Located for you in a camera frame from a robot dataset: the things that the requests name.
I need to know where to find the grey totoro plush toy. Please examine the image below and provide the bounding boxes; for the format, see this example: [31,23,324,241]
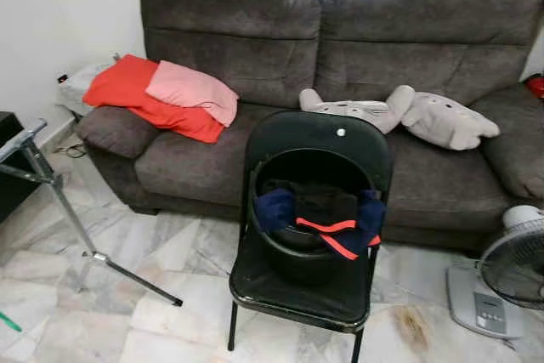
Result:
[299,85,416,134]
[399,91,501,151]

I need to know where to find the grey floor fan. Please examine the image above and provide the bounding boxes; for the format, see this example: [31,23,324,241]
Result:
[446,204,544,340]

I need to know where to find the metal clothes rack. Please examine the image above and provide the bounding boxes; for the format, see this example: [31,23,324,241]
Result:
[0,118,184,308]

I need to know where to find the white side table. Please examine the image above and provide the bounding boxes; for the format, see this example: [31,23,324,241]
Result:
[57,59,116,117]

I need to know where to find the red folded blanket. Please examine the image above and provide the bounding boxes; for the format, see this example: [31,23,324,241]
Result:
[82,54,226,145]

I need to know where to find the small red round object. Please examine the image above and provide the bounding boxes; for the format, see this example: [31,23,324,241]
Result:
[525,74,544,99]

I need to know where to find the black plastic bucket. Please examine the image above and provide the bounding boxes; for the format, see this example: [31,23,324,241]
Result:
[246,146,383,287]

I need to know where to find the black folding chair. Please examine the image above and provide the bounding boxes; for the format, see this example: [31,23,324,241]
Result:
[227,111,394,363]

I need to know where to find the pink pillow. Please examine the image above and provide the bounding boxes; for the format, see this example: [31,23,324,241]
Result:
[146,60,240,128]

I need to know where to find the black tv console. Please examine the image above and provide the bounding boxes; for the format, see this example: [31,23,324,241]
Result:
[0,112,39,221]

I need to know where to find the dark brown garment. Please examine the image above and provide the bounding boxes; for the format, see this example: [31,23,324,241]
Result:
[262,178,360,230]

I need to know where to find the dark grey fabric sofa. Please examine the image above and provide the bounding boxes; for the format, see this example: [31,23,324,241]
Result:
[75,0,544,253]

